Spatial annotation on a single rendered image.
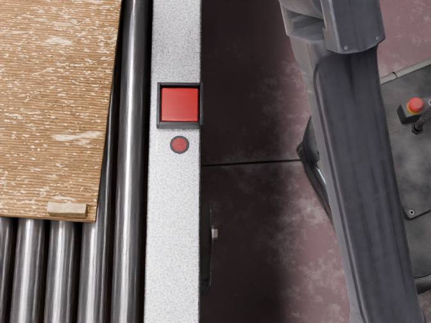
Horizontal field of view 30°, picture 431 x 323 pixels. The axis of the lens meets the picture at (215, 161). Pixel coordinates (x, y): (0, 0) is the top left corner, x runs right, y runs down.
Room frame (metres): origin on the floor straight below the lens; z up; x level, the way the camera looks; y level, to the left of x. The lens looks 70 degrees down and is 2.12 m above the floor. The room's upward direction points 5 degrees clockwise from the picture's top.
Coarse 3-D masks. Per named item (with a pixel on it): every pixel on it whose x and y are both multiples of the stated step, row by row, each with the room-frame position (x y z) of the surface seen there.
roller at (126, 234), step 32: (128, 0) 0.72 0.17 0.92; (128, 32) 0.66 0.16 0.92; (128, 64) 0.60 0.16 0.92; (128, 96) 0.54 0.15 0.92; (128, 128) 0.48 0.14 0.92; (128, 160) 0.43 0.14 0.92; (128, 192) 0.37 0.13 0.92; (128, 224) 0.32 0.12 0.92; (128, 256) 0.27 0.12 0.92; (128, 288) 0.22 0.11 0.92; (128, 320) 0.18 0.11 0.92
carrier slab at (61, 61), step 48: (0, 0) 0.68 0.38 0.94; (48, 0) 0.69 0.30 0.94; (96, 0) 0.70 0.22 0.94; (0, 48) 0.60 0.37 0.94; (48, 48) 0.60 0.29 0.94; (96, 48) 0.61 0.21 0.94; (0, 96) 0.51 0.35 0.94; (48, 96) 0.52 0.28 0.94; (96, 96) 0.52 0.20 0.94; (0, 144) 0.43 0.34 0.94; (48, 144) 0.44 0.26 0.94; (96, 144) 0.44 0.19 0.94; (0, 192) 0.35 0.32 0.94; (48, 192) 0.36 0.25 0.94; (96, 192) 0.36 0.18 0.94
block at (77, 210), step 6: (48, 204) 0.33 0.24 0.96; (54, 204) 0.33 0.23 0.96; (60, 204) 0.33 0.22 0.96; (66, 204) 0.33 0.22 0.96; (72, 204) 0.33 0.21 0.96; (78, 204) 0.33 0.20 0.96; (84, 204) 0.34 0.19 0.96; (48, 210) 0.32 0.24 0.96; (54, 210) 0.32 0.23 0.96; (60, 210) 0.32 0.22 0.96; (66, 210) 0.32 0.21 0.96; (72, 210) 0.32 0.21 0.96; (78, 210) 0.33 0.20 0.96; (84, 210) 0.33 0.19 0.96; (60, 216) 0.32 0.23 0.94; (66, 216) 0.32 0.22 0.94; (72, 216) 0.32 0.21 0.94; (78, 216) 0.32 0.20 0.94; (84, 216) 0.32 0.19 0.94
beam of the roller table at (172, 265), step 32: (160, 0) 0.72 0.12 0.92; (192, 0) 0.73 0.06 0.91; (160, 32) 0.66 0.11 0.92; (192, 32) 0.67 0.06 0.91; (160, 64) 0.60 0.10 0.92; (192, 64) 0.61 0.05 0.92; (160, 160) 0.43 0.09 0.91; (192, 160) 0.44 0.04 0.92; (160, 192) 0.38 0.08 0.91; (192, 192) 0.38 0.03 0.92; (160, 224) 0.33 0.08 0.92; (192, 224) 0.33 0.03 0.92; (160, 256) 0.28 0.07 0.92; (192, 256) 0.28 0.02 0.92; (160, 288) 0.23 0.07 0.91; (192, 288) 0.23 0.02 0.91; (160, 320) 0.18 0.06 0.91; (192, 320) 0.19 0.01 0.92
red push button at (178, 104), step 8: (168, 88) 0.55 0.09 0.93; (176, 88) 0.55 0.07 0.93; (184, 88) 0.56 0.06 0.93; (192, 88) 0.56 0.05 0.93; (168, 96) 0.54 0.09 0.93; (176, 96) 0.54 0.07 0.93; (184, 96) 0.54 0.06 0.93; (192, 96) 0.54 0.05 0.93; (168, 104) 0.52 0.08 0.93; (176, 104) 0.53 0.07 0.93; (184, 104) 0.53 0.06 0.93; (192, 104) 0.53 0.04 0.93; (168, 112) 0.51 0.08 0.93; (176, 112) 0.51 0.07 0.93; (184, 112) 0.51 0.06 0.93; (192, 112) 0.51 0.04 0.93; (168, 120) 0.50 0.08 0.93; (176, 120) 0.50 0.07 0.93; (184, 120) 0.50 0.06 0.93; (192, 120) 0.50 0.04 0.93
